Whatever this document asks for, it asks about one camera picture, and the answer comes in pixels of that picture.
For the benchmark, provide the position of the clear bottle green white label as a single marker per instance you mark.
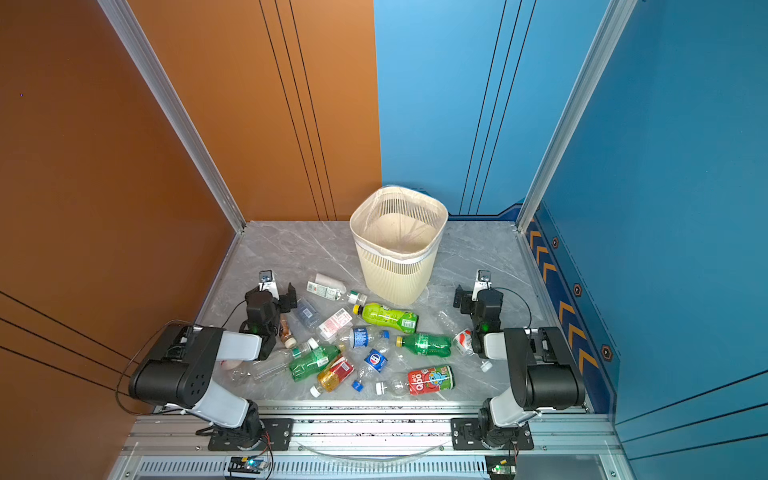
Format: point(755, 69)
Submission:
point(332, 289)

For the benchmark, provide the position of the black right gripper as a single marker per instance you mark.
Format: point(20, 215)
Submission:
point(462, 300)

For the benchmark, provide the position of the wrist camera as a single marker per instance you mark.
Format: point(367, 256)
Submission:
point(482, 282)
point(267, 283)

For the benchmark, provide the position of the beige ribbed waste bin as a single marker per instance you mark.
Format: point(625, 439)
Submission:
point(396, 283)

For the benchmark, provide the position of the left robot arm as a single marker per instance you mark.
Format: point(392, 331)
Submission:
point(180, 367)

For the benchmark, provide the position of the clear Pepsi bottle blue cap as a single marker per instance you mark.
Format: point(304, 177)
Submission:
point(369, 368)

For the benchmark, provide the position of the dark green bottle yellow cap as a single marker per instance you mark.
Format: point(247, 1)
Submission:
point(424, 344)

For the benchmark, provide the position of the aluminium corner post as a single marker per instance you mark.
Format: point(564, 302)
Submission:
point(124, 22)
point(608, 34)

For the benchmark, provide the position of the green circuit board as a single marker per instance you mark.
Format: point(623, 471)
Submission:
point(248, 467)
point(501, 467)

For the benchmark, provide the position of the right green circuit board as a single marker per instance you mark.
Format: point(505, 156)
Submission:
point(501, 467)

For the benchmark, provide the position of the clear bottle pink label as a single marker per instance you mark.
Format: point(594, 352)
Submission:
point(335, 324)

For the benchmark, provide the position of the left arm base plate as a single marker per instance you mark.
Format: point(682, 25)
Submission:
point(270, 434)

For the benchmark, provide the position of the clear soda water bottle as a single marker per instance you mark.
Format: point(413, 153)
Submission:
point(307, 314)

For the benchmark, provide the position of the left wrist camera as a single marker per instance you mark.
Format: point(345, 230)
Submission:
point(267, 283)

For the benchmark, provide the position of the bright green bottle yellow cap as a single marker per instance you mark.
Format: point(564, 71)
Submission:
point(382, 316)

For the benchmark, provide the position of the orange drink bottle red label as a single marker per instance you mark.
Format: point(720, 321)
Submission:
point(333, 376)

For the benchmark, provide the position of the clear cola bottle red label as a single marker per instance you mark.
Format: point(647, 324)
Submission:
point(461, 343)

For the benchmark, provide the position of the aluminium front rail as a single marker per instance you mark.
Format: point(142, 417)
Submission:
point(377, 440)

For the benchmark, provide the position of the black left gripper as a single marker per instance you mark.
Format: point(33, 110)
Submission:
point(287, 297)

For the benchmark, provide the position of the left aluminium corner post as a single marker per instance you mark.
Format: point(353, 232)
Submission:
point(124, 22)

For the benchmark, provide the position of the clear plastic bin liner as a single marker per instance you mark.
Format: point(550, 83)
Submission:
point(399, 224)

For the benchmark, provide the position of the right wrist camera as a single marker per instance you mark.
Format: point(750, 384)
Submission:
point(482, 282)

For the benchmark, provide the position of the clear empty bottle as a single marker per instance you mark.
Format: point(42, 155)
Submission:
point(277, 362)

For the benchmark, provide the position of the clear bottle blue label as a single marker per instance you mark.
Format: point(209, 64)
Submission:
point(362, 337)

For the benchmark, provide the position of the clear bottle red Qoo label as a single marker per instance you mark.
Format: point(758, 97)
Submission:
point(428, 380)

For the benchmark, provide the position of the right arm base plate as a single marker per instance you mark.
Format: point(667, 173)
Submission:
point(468, 434)

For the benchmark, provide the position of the left green circuit board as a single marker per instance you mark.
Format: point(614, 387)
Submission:
point(248, 467)

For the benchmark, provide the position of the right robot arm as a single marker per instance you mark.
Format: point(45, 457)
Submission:
point(542, 374)

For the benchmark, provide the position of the brown Nescafe coffee bottle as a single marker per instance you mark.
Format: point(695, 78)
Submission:
point(285, 333)

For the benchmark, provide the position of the green bottle white cap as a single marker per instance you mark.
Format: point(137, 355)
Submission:
point(315, 361)

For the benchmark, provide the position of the right aluminium corner post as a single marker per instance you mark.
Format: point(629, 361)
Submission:
point(608, 34)

